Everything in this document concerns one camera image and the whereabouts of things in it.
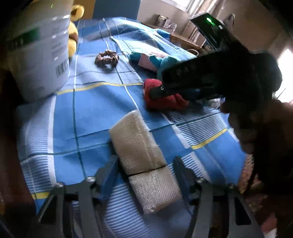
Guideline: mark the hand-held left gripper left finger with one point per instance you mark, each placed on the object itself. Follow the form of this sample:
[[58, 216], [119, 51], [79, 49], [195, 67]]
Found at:
[[107, 176]]

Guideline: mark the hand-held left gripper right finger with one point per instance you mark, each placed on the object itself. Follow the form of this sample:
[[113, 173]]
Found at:
[[182, 174]]

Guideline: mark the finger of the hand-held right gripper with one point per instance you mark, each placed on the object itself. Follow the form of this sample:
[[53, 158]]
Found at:
[[158, 93]]

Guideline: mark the white gauze bandage roll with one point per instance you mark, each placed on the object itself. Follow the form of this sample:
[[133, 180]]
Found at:
[[155, 190]]

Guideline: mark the pink towel with blue band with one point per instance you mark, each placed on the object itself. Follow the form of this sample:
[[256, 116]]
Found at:
[[146, 61]]

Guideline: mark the beige cloth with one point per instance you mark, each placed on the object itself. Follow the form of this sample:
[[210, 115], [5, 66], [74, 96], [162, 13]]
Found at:
[[135, 141]]

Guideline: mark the person's right hand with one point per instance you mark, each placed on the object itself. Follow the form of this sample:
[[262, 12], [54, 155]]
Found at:
[[251, 123]]

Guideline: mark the teal fuzzy cloth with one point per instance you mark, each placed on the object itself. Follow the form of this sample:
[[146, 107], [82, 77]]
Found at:
[[169, 63]]

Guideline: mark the wooden desk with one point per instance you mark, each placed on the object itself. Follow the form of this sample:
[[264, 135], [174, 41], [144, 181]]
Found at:
[[180, 40]]

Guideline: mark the blue plaid bedsheet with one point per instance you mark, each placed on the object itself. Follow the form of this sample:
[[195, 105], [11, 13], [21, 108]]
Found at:
[[96, 109]]

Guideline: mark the red patterned blanket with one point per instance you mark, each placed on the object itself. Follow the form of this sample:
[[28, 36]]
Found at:
[[247, 178]]

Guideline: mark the brown scrunchie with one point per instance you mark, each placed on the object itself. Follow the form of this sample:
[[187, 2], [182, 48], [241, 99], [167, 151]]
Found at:
[[100, 57]]

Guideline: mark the clear plastic box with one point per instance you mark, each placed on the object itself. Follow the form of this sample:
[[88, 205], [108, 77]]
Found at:
[[167, 22]]

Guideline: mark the yellow plush bear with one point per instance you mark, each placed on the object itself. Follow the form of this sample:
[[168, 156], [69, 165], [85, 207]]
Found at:
[[72, 34]]

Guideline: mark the white metal can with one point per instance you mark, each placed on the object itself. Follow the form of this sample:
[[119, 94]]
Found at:
[[39, 57]]

